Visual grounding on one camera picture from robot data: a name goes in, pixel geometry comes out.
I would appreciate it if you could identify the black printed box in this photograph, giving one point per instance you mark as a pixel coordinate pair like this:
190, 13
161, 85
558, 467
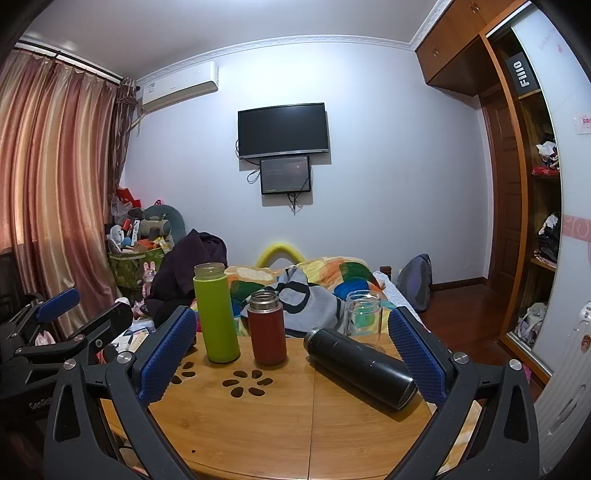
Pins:
522, 74

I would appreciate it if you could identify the grey black sweater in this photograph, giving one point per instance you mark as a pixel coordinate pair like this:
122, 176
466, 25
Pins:
309, 304

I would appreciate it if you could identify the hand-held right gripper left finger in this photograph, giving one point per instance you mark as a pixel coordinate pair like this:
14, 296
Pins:
167, 357

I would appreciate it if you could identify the white air conditioner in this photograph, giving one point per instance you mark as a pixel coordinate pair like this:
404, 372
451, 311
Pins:
180, 87

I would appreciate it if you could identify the wooden wardrobe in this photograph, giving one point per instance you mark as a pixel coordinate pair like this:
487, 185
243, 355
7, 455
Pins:
521, 184

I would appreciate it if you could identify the green cup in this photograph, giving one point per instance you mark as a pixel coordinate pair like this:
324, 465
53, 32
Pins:
216, 318

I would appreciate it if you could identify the grey plush toy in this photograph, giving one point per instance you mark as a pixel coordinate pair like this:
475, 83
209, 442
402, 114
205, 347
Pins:
157, 220

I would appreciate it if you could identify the grey backpack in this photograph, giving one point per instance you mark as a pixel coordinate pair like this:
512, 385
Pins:
415, 281

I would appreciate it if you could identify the green storage basket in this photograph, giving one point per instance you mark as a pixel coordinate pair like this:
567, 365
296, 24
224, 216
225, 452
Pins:
131, 270

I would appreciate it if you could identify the pink bunny toy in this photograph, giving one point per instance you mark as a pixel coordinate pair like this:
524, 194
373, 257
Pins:
148, 276

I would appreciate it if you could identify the wall television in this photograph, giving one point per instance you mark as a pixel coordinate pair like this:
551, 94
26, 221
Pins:
283, 130

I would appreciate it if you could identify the dark jacket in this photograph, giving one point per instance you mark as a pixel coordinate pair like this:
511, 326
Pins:
184, 272

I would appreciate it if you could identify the pink striped curtain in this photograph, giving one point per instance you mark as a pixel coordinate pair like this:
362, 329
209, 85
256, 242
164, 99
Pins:
60, 184

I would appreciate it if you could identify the clear glass cup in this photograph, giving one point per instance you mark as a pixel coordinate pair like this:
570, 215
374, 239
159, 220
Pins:
362, 321

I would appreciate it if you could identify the colourful patterned blanket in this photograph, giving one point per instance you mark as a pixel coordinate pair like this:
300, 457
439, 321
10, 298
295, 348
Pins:
337, 274

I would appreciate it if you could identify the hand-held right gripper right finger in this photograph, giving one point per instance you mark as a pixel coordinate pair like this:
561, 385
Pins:
419, 357

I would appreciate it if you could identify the small wall monitor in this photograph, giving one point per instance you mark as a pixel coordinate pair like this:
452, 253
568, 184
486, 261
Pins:
285, 175

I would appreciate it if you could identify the red thermos cup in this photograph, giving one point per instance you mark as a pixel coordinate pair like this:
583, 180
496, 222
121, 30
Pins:
268, 332

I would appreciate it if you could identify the black thermos cup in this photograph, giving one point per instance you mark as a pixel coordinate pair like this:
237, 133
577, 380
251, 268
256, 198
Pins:
360, 364

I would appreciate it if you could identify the yellow foam tube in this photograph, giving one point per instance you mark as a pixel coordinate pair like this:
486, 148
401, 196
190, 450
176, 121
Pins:
279, 249

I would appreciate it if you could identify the white ribbed suitcase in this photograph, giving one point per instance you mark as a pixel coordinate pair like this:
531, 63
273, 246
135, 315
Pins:
565, 392

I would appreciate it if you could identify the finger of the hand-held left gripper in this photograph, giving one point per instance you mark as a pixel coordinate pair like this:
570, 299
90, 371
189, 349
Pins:
56, 302
108, 321

